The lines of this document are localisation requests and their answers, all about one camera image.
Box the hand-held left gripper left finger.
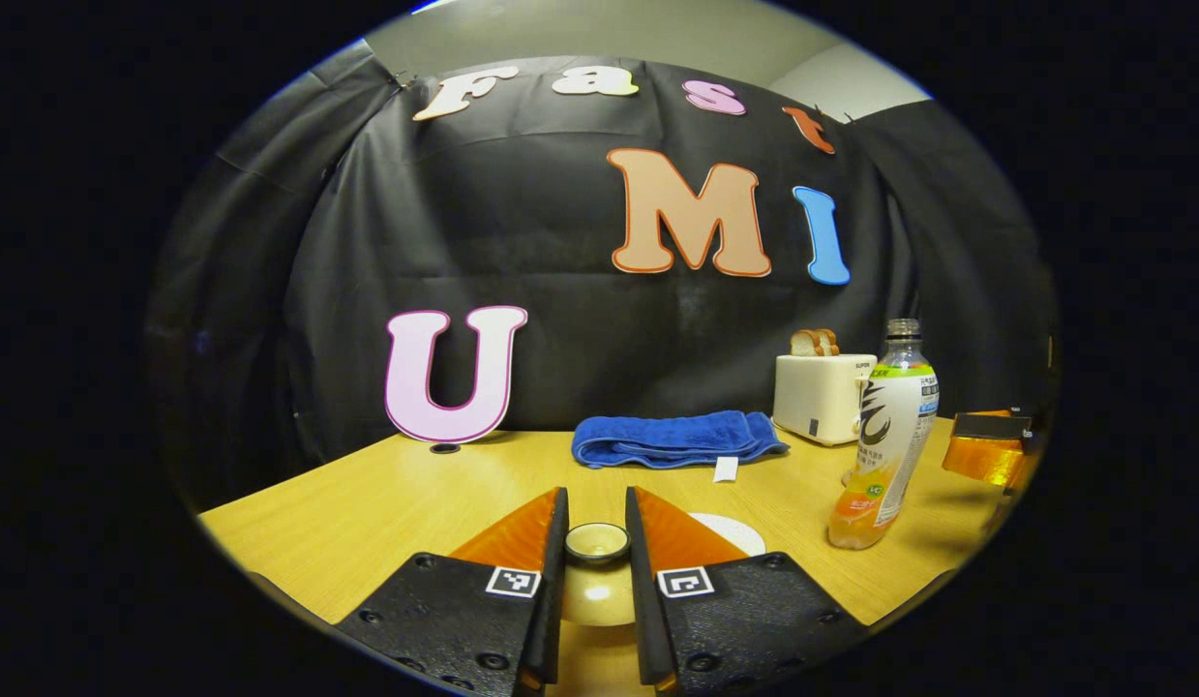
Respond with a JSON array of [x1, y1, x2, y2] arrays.
[[333, 486, 571, 697]]

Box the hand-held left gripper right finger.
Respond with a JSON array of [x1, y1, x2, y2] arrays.
[[625, 486, 871, 697]]

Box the clear labelled water bottle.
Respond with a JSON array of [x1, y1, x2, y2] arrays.
[[827, 318, 941, 551]]

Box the cream ceramic teacup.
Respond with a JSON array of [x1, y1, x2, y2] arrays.
[[689, 512, 767, 559]]

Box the blue folded towel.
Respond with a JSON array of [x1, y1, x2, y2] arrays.
[[571, 410, 790, 483]]

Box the white toaster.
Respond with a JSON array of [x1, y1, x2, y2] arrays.
[[772, 352, 878, 447]]

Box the black backdrop cloth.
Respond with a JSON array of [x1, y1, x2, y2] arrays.
[[144, 39, 1060, 514]]

